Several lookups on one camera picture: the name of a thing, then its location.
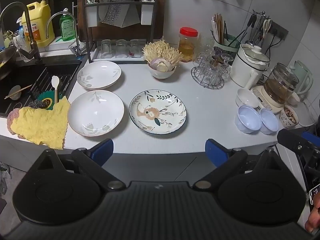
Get pale green electric kettle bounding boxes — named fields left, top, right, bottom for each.
left=290, top=60, right=313, bottom=103

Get white leaf-print plate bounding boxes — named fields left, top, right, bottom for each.
left=77, top=60, right=122, bottom=90
left=67, top=90, right=125, bottom=137

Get pale lavender bowl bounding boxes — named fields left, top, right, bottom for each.
left=259, top=108, right=279, bottom=135
left=234, top=105, right=262, bottom=134

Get steel cleaver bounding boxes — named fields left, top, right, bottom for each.
left=98, top=0, right=137, bottom=28

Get pink cloth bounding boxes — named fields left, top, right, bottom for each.
left=7, top=108, right=25, bottom=138

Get chrome faucet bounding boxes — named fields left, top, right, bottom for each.
left=46, top=11, right=82, bottom=60

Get enoki mushroom bundle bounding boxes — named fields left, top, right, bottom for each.
left=142, top=38, right=184, bottom=67

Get green dish soap bottle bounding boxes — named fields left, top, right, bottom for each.
left=59, top=8, right=76, bottom=42

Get steel wok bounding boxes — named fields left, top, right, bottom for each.
left=0, top=46, right=17, bottom=80

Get yellow dish cloth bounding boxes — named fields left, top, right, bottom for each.
left=11, top=96, right=71, bottom=150

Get white cutlery holder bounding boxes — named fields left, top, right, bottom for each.
left=140, top=1, right=152, bottom=25
left=86, top=5, right=98, bottom=27

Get dark wall power outlet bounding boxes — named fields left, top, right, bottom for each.
left=269, top=21, right=288, bottom=40

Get clear drinking glass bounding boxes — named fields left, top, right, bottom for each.
left=115, top=39, right=127, bottom=56
left=129, top=39, right=140, bottom=56
left=100, top=39, right=112, bottom=57

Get dark kitchen faucet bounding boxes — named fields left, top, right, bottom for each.
left=0, top=2, right=42, bottom=63

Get wooden cutting board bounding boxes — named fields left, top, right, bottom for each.
left=77, top=0, right=167, bottom=43

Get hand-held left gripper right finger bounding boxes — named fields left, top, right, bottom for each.
left=192, top=139, right=284, bottom=190

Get white bowl holding vegetables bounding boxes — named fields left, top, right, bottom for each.
left=148, top=62, right=176, bottom=80

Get black sink drain rack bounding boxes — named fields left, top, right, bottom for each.
left=30, top=66, right=75, bottom=100

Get yellow detergent bottle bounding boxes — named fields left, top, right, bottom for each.
left=21, top=0, right=55, bottom=47

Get wire glass rack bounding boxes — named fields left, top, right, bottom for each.
left=191, top=55, right=225, bottom=90

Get white wooden-handled spatula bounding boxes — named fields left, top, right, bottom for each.
left=51, top=76, right=60, bottom=103

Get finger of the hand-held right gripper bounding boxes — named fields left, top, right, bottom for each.
left=301, top=131, right=320, bottom=151
left=277, top=129, right=314, bottom=155

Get bundle of chopsticks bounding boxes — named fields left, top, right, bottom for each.
left=211, top=12, right=228, bottom=45

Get black dish rack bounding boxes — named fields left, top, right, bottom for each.
left=84, top=0, right=158, bottom=62

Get cream glass health kettle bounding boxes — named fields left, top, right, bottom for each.
left=251, top=63, right=300, bottom=114

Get person's right hand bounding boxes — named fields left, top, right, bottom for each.
left=305, top=201, right=320, bottom=233

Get floral plate with blue rim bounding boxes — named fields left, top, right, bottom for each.
left=129, top=89, right=187, bottom=135

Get hanging kitchen utensil stand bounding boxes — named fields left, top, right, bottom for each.
left=244, top=9, right=273, bottom=47

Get white electric pot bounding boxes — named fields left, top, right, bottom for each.
left=229, top=44, right=271, bottom=98

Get red-lidded plastic jar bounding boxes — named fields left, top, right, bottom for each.
left=178, top=27, right=199, bottom=62

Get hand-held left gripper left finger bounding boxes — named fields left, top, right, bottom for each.
left=35, top=138, right=127, bottom=190

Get white drip tray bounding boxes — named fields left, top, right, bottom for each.
left=90, top=45, right=148, bottom=62

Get garlic and onion pieces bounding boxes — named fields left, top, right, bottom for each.
left=149, top=57, right=173, bottom=72

